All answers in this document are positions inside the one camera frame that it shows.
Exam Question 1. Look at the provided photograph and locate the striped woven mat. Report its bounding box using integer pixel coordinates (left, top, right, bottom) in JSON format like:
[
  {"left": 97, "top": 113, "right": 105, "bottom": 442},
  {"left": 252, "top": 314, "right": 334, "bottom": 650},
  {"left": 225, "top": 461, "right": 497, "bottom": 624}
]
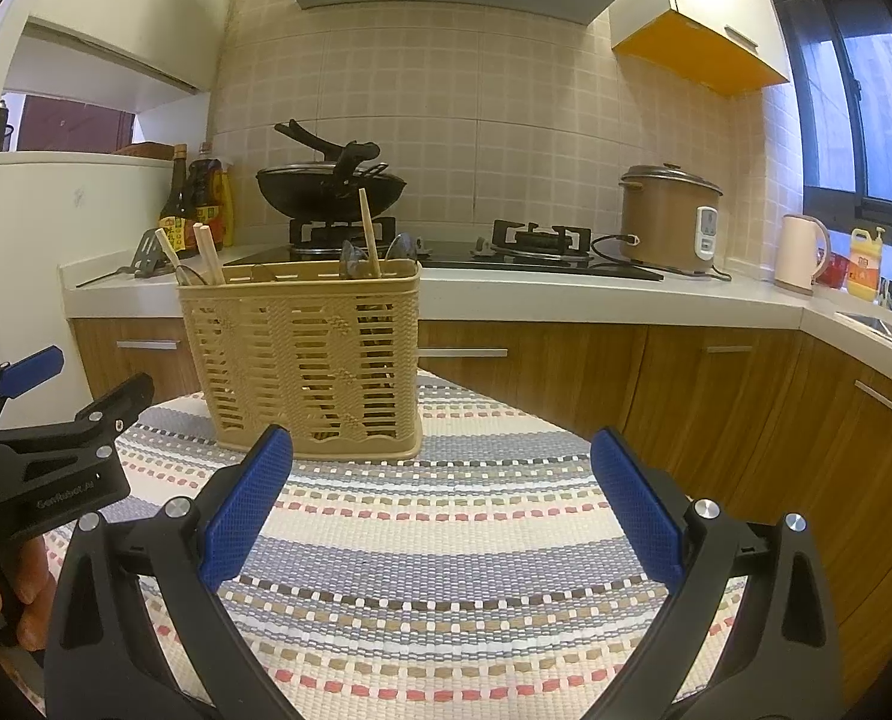
[{"left": 41, "top": 371, "right": 747, "bottom": 720}]

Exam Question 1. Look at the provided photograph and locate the pink electric kettle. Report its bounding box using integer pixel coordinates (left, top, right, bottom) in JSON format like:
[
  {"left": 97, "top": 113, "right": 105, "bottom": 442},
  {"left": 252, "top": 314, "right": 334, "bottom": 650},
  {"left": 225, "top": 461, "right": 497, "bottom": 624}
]
[{"left": 773, "top": 214, "right": 833, "bottom": 296}]

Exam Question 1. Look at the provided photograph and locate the yellow detergent bottle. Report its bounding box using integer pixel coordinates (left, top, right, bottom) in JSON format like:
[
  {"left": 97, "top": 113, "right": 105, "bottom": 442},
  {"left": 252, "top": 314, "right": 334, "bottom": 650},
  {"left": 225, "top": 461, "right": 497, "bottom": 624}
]
[{"left": 846, "top": 225, "right": 888, "bottom": 302}]

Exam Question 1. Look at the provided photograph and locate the grey slotted spatula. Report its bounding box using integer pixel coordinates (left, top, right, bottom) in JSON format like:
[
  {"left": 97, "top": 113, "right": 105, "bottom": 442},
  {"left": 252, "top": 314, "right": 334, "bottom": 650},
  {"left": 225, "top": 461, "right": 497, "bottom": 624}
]
[{"left": 77, "top": 229, "right": 168, "bottom": 288}]

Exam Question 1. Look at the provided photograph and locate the person's left hand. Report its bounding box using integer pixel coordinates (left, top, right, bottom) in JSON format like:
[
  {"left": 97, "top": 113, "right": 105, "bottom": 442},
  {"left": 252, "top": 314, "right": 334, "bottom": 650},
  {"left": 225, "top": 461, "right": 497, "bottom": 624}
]
[{"left": 0, "top": 536, "right": 58, "bottom": 650}]

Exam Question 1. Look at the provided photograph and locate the dark sauce bottle yellow label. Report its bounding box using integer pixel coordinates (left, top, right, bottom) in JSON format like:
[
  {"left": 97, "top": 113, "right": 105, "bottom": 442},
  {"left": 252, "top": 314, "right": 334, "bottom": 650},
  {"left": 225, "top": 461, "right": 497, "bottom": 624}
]
[{"left": 158, "top": 144, "right": 199, "bottom": 252}]

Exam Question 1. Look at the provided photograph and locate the black glass gas cooktop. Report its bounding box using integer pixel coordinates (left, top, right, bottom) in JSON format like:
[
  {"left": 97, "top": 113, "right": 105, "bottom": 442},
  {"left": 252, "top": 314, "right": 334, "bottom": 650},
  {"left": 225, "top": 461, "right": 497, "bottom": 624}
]
[{"left": 224, "top": 240, "right": 666, "bottom": 282}]

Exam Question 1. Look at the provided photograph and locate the black burner grate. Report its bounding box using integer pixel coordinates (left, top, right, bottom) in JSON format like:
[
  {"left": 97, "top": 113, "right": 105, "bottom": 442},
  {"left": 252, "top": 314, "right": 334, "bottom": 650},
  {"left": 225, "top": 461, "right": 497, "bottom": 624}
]
[
  {"left": 489, "top": 220, "right": 593, "bottom": 260},
  {"left": 290, "top": 217, "right": 398, "bottom": 252}
]

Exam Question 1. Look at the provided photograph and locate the brown rice cooker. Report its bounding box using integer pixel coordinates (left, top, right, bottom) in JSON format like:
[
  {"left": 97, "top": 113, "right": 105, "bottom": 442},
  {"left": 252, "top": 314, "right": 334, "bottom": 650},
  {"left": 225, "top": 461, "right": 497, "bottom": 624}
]
[{"left": 620, "top": 163, "right": 724, "bottom": 275}]

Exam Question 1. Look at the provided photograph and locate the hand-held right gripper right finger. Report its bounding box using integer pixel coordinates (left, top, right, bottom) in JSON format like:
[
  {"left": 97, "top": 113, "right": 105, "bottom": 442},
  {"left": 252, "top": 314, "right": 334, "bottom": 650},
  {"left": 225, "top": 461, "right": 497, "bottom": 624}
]
[{"left": 590, "top": 426, "right": 844, "bottom": 720}]

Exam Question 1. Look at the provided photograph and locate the white and orange wall cabinet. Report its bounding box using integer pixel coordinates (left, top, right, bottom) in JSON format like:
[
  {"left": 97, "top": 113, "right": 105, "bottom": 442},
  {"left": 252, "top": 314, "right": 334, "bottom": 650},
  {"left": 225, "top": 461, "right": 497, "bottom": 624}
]
[{"left": 611, "top": 0, "right": 792, "bottom": 98}]

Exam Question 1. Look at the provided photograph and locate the steel sink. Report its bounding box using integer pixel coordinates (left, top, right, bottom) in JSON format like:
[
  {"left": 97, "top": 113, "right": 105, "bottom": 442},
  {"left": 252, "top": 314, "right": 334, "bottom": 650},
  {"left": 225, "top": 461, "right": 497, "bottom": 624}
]
[{"left": 836, "top": 309, "right": 892, "bottom": 350}]

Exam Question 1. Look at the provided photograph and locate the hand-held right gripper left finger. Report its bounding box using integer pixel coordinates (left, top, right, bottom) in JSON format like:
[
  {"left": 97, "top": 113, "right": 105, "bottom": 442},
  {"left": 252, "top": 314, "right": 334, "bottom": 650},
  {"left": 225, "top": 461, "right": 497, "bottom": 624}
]
[{"left": 43, "top": 424, "right": 297, "bottom": 720}]

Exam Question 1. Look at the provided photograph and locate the dark framed window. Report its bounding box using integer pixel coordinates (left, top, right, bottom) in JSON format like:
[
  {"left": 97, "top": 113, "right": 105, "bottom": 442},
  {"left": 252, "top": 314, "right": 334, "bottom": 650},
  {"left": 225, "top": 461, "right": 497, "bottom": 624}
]
[{"left": 768, "top": 0, "right": 892, "bottom": 230}]

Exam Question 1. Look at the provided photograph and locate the black power cable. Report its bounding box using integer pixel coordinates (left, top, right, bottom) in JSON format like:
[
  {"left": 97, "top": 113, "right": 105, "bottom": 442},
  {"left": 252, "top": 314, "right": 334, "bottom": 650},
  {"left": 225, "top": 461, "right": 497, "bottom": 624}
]
[{"left": 590, "top": 234, "right": 733, "bottom": 283}]

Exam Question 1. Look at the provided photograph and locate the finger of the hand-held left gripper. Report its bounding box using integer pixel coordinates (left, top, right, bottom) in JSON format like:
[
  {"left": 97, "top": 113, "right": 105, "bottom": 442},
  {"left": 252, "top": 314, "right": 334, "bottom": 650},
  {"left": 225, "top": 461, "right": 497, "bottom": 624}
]
[
  {"left": 0, "top": 345, "right": 66, "bottom": 428},
  {"left": 74, "top": 373, "right": 156, "bottom": 458}
]

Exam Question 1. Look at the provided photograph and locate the beige plastic utensil basket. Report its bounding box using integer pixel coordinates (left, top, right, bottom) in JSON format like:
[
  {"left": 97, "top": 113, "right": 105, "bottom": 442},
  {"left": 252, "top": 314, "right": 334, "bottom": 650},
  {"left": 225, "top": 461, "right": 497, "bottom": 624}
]
[{"left": 176, "top": 259, "right": 424, "bottom": 462}]

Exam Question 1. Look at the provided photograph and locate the black wok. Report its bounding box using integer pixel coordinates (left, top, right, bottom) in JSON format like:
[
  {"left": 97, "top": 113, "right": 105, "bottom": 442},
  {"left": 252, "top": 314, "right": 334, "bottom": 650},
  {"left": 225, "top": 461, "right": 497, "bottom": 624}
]
[{"left": 256, "top": 163, "right": 408, "bottom": 220}]

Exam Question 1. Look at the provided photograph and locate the maroon door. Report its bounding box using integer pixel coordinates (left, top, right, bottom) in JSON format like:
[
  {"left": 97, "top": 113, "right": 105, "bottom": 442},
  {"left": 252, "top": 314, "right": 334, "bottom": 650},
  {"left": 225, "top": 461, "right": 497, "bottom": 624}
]
[{"left": 22, "top": 94, "right": 138, "bottom": 152}]

